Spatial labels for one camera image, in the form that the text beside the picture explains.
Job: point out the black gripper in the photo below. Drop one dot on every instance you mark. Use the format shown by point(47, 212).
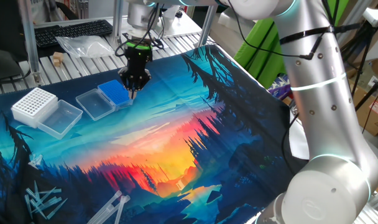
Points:
point(138, 60)

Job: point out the medium translucent pipette tip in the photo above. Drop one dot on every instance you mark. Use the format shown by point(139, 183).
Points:
point(46, 196)
point(39, 211)
point(30, 193)
point(28, 207)
point(52, 190)
point(58, 208)
point(36, 191)
point(49, 202)

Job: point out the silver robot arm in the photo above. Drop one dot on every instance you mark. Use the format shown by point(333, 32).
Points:
point(325, 124)

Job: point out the blue pipette tip rack box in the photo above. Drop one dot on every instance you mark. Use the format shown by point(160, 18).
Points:
point(111, 90)

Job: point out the white pipette tip rack box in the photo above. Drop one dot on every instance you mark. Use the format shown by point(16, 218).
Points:
point(33, 104)

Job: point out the large clear pipette tip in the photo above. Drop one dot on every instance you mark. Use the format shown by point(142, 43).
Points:
point(114, 198)
point(106, 213)
point(123, 205)

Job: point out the clear pipette tip bundle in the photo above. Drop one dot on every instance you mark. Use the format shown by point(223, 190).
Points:
point(36, 161)

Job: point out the printed forest sunset cloth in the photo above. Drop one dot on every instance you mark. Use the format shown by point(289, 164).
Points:
point(145, 124)

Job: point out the clear plastic bag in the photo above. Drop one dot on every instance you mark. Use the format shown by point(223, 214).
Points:
point(86, 46)

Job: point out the black computer keyboard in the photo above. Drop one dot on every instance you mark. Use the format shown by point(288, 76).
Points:
point(74, 32)

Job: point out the small wooden block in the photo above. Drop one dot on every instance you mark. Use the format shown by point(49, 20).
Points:
point(58, 56)

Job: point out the green fabric sheet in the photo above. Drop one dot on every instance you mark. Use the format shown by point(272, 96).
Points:
point(257, 62)

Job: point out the dark grey case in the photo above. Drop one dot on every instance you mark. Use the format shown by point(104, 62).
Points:
point(5, 67)

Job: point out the black monitor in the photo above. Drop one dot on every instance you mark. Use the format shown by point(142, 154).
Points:
point(5, 28)

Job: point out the purple patterned box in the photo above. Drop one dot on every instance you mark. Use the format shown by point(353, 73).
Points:
point(279, 87)

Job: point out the black tripod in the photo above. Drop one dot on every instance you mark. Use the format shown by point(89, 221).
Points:
point(364, 34)

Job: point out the brown cardboard box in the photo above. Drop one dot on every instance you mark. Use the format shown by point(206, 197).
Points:
point(375, 124)

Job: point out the white tripod-mounted camera device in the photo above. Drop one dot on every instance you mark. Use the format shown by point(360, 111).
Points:
point(377, 17)

